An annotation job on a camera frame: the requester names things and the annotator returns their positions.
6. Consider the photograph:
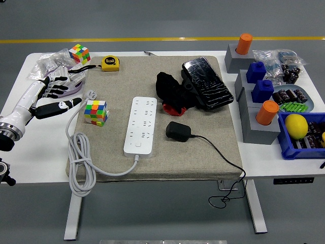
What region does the white wall socket panel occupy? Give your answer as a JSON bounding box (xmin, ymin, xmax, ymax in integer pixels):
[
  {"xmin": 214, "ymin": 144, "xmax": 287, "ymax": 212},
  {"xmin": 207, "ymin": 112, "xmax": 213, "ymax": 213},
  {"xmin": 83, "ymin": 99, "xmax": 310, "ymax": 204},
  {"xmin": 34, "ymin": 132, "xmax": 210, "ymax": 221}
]
[
  {"xmin": 67, "ymin": 72, "xmax": 86, "ymax": 88},
  {"xmin": 49, "ymin": 66, "xmax": 71, "ymax": 79}
]

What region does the grey block with square hole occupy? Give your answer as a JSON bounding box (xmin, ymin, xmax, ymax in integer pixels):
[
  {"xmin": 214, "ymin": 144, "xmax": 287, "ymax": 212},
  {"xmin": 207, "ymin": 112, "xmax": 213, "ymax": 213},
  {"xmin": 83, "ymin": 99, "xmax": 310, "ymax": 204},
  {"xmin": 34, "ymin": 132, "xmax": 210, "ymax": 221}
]
[
  {"xmin": 238, "ymin": 87, "xmax": 267, "ymax": 125},
  {"xmin": 234, "ymin": 69, "xmax": 254, "ymax": 102}
]

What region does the large twisted rubik's cube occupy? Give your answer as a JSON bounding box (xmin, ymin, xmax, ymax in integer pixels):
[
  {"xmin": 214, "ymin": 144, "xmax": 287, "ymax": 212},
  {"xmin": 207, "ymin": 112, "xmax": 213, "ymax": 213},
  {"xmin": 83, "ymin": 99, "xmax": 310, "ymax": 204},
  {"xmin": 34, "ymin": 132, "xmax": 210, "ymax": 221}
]
[{"xmin": 84, "ymin": 100, "xmax": 110, "ymax": 127}]

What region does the dark capacitor pile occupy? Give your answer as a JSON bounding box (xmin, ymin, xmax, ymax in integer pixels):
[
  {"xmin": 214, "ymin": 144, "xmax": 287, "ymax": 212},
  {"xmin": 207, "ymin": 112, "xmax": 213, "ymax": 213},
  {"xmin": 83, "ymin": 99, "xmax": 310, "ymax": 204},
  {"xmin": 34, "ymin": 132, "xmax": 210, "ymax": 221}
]
[{"xmin": 291, "ymin": 121, "xmax": 325, "ymax": 149}]

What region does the white power strip with cord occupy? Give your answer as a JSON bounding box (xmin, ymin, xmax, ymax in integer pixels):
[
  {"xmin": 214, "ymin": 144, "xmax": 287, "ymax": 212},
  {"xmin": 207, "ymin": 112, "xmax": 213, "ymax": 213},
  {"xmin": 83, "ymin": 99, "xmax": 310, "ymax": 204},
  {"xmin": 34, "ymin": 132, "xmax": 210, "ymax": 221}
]
[{"xmin": 66, "ymin": 90, "xmax": 158, "ymax": 198}]

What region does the black capacitor cluster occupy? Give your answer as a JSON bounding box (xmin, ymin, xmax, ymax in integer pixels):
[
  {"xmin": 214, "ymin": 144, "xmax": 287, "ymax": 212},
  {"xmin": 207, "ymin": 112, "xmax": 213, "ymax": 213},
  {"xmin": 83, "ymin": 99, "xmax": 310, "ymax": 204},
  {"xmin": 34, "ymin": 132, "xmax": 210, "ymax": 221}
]
[{"xmin": 281, "ymin": 63, "xmax": 302, "ymax": 84}]

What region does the green battery pile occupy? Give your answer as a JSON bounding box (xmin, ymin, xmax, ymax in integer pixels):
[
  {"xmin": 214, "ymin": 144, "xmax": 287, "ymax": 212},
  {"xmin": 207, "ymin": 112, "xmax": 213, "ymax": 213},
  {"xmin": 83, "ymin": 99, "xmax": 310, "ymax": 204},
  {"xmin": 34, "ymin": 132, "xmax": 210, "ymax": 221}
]
[{"xmin": 279, "ymin": 101, "xmax": 309, "ymax": 113}]

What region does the black power adapter with cord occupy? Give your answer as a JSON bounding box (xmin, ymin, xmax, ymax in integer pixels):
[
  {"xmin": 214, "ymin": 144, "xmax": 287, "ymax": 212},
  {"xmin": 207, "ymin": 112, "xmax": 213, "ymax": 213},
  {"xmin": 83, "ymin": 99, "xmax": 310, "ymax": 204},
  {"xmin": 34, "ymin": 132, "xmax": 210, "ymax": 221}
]
[{"xmin": 166, "ymin": 121, "xmax": 247, "ymax": 209}]

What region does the blue block with knob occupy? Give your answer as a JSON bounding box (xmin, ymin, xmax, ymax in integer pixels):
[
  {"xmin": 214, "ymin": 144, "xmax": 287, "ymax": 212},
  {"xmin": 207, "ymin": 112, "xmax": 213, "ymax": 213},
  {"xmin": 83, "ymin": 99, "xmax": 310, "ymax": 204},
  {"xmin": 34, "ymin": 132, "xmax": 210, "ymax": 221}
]
[
  {"xmin": 245, "ymin": 61, "xmax": 267, "ymax": 84},
  {"xmin": 251, "ymin": 79, "xmax": 275, "ymax": 104}
]

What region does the orange cylinder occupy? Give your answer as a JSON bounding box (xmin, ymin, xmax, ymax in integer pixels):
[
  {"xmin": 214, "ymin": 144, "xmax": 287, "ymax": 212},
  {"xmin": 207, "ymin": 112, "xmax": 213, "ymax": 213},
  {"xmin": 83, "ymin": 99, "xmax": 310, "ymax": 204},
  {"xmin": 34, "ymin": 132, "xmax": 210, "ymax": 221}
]
[
  {"xmin": 255, "ymin": 100, "xmax": 280, "ymax": 126},
  {"xmin": 236, "ymin": 33, "xmax": 253, "ymax": 55}
]

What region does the small rubik's cube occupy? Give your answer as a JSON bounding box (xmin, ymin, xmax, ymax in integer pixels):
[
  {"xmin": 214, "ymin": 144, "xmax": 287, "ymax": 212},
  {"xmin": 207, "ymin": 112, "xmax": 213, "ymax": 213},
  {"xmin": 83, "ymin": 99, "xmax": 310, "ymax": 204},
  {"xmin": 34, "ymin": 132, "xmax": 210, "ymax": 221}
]
[{"xmin": 68, "ymin": 43, "xmax": 91, "ymax": 65}]

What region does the purple oval tray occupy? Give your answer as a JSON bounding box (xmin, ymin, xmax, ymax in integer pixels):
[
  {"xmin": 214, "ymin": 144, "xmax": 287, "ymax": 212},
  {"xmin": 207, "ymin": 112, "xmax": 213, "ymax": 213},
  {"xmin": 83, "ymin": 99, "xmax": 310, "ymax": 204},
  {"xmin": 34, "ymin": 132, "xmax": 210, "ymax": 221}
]
[{"xmin": 44, "ymin": 65, "xmax": 87, "ymax": 97}]

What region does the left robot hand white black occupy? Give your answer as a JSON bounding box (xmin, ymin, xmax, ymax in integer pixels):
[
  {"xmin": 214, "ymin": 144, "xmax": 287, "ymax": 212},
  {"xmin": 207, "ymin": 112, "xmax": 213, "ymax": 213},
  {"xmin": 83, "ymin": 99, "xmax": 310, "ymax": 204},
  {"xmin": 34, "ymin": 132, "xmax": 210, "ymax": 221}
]
[{"xmin": 5, "ymin": 76, "xmax": 82, "ymax": 127}]

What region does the yellow lemon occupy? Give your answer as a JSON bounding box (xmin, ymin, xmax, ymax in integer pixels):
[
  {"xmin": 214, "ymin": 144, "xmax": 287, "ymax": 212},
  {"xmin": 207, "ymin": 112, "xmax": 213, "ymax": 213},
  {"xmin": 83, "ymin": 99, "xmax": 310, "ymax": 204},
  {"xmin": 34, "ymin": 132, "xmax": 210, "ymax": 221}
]
[{"xmin": 284, "ymin": 113, "xmax": 309, "ymax": 140}]

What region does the pale blue plate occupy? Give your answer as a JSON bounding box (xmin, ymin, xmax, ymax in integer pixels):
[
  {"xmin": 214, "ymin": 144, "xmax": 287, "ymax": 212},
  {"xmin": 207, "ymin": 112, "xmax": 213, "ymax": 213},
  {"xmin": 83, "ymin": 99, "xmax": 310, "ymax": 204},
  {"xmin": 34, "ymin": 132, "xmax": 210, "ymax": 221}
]
[{"xmin": 270, "ymin": 84, "xmax": 315, "ymax": 114}]

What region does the clear bag of blue parts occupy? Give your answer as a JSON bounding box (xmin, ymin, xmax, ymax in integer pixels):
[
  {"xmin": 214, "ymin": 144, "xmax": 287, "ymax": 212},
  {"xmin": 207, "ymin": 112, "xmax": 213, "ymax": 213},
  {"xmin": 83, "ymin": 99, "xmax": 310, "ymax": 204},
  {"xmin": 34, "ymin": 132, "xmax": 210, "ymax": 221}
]
[
  {"xmin": 252, "ymin": 49, "xmax": 286, "ymax": 86},
  {"xmin": 275, "ymin": 49, "xmax": 308, "ymax": 66}
]

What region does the metal bracket under table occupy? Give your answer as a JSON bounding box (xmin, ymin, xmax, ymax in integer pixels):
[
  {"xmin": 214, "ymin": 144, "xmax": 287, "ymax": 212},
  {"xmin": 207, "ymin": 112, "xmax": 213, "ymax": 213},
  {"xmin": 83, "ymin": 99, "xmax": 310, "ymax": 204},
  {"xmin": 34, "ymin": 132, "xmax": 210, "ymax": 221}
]
[{"xmin": 217, "ymin": 179, "xmax": 239, "ymax": 191}]

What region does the clear plastic bags pile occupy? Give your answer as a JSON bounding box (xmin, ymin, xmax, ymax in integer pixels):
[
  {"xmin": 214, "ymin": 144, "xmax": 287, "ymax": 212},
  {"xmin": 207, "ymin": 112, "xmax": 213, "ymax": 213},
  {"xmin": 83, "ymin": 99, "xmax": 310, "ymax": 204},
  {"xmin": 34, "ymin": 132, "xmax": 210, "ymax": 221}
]
[{"xmin": 27, "ymin": 48, "xmax": 77, "ymax": 80}]

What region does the yellow tape measure with strap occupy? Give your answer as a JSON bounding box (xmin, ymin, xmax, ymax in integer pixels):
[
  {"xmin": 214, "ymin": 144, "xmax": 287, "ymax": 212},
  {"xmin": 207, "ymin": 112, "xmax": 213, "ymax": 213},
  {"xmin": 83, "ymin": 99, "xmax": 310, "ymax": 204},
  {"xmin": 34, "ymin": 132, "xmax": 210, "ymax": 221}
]
[{"xmin": 67, "ymin": 55, "xmax": 120, "ymax": 74}]

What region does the black and red fabric bundle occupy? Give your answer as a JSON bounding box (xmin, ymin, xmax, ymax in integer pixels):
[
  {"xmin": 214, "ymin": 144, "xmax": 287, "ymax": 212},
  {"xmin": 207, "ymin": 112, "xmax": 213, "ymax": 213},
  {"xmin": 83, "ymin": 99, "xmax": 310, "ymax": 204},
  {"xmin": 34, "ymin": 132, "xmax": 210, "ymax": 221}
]
[{"xmin": 155, "ymin": 71, "xmax": 201, "ymax": 117}]

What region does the blue plastic bin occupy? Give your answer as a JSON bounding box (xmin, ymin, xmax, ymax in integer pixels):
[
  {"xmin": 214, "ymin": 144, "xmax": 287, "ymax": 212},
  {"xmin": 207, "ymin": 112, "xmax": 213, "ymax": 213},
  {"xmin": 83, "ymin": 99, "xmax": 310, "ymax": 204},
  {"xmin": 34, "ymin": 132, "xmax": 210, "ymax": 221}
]
[{"xmin": 277, "ymin": 111, "xmax": 325, "ymax": 161}]

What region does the black table control panel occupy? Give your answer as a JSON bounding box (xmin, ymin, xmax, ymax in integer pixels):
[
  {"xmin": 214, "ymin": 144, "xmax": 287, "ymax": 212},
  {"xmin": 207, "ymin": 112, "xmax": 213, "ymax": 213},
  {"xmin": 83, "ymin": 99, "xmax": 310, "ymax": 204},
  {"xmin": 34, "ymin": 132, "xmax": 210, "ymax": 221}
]
[{"xmin": 273, "ymin": 177, "xmax": 315, "ymax": 185}]

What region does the grey block with round hole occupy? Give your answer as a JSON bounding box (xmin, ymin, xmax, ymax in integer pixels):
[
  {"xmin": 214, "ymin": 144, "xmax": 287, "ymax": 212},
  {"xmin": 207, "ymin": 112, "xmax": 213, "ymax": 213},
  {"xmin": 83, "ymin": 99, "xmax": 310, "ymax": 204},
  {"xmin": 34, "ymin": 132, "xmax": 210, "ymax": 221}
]
[
  {"xmin": 242, "ymin": 106, "xmax": 281, "ymax": 145},
  {"xmin": 224, "ymin": 43, "xmax": 256, "ymax": 73}
]

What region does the white table leg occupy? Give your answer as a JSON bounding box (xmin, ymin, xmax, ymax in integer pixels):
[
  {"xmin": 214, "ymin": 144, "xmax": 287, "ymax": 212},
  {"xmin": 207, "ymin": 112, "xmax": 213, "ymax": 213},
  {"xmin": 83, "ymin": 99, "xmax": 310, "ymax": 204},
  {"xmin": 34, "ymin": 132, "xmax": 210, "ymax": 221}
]
[
  {"xmin": 63, "ymin": 182, "xmax": 83, "ymax": 241},
  {"xmin": 243, "ymin": 179, "xmax": 268, "ymax": 234}
]

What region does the black glossy rectangular case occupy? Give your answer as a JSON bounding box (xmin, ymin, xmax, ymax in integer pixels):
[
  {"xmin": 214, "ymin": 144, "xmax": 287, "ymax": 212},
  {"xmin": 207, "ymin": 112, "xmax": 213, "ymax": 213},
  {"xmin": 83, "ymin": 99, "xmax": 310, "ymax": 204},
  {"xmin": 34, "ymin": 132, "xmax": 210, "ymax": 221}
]
[{"xmin": 181, "ymin": 56, "xmax": 234, "ymax": 110}]

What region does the grey-brown fabric mat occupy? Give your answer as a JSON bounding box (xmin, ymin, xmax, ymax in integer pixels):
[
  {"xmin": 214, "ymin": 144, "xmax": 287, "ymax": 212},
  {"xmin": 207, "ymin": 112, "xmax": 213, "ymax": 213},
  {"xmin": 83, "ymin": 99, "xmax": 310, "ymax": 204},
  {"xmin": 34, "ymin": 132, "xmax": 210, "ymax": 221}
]
[{"xmin": 66, "ymin": 55, "xmax": 243, "ymax": 183}]

